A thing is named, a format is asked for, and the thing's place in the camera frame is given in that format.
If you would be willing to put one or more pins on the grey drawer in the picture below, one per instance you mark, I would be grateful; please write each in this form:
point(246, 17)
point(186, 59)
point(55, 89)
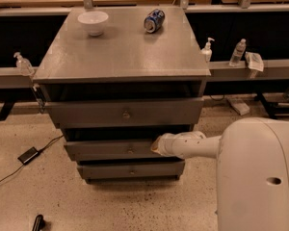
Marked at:
point(119, 113)
point(141, 169)
point(95, 144)

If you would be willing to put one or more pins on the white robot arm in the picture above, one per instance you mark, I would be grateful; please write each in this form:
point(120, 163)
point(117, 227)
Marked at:
point(252, 178)

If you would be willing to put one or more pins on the grey top drawer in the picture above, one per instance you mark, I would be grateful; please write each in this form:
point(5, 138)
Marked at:
point(119, 113)

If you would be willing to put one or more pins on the grey wooden drawer cabinet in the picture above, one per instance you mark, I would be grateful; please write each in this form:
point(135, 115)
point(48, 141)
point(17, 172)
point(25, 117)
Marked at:
point(124, 63)

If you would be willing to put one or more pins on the grey bottom drawer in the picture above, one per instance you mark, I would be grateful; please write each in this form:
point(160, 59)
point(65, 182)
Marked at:
point(141, 169)

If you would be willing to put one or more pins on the white pump bottle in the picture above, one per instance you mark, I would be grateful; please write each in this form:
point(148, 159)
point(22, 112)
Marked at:
point(207, 51)

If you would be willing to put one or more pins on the blue soda can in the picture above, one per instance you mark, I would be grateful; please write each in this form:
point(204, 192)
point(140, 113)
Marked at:
point(154, 21)

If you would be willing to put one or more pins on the white box on floor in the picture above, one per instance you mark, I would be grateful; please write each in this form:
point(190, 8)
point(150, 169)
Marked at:
point(239, 105)

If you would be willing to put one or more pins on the white ceramic bowl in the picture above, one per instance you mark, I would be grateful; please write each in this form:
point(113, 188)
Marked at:
point(94, 22)

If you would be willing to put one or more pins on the clear water bottle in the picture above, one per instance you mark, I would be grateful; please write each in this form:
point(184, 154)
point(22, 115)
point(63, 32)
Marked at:
point(238, 52)

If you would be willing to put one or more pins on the crumpled white packet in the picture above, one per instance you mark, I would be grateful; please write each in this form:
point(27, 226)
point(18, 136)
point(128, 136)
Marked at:
point(254, 61)

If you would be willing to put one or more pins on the black power adapter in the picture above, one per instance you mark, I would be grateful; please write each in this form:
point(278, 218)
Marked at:
point(26, 157)

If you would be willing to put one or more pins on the black stand leg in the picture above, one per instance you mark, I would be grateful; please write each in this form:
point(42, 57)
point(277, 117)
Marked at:
point(273, 109)

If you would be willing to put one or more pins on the clear pump bottle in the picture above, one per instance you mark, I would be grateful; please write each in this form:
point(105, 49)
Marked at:
point(23, 65)

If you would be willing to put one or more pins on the black object on floor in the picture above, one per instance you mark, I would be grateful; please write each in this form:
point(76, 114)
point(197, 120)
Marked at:
point(39, 223)

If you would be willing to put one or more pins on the grey long bench rail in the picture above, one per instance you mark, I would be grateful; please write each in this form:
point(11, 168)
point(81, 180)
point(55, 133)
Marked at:
point(10, 78)

